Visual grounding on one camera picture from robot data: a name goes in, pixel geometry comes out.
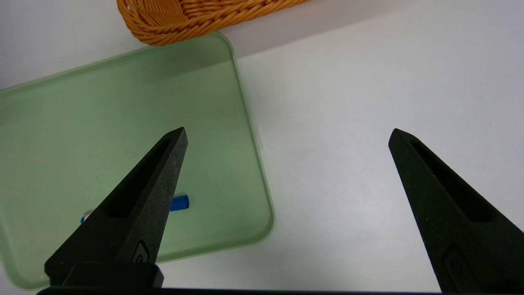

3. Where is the white marker with blue cap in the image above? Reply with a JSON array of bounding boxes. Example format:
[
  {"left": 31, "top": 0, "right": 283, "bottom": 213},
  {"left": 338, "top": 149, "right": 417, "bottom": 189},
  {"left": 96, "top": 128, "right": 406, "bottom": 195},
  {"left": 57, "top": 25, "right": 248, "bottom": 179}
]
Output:
[{"left": 80, "top": 195, "right": 190, "bottom": 225}]

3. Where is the light green plastic tray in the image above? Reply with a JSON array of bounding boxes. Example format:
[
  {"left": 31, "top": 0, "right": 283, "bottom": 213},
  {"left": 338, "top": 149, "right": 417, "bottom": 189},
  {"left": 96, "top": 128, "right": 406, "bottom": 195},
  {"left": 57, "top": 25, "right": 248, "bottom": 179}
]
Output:
[{"left": 0, "top": 31, "right": 275, "bottom": 290}]

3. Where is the orange wicker basket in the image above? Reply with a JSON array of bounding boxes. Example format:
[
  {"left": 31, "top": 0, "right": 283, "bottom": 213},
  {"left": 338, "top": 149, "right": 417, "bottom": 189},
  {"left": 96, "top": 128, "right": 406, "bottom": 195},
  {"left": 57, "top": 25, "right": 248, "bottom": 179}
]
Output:
[{"left": 116, "top": 0, "right": 312, "bottom": 46}]

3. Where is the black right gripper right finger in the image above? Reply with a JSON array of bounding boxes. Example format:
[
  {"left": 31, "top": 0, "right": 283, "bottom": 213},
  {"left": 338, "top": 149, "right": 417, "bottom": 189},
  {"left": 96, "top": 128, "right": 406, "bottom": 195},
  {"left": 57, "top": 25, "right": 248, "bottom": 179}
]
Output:
[{"left": 388, "top": 128, "right": 524, "bottom": 295}]

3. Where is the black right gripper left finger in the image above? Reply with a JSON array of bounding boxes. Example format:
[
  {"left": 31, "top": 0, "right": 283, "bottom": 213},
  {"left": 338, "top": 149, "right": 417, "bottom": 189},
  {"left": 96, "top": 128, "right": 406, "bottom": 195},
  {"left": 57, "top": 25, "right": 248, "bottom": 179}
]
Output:
[{"left": 44, "top": 127, "right": 188, "bottom": 288}]

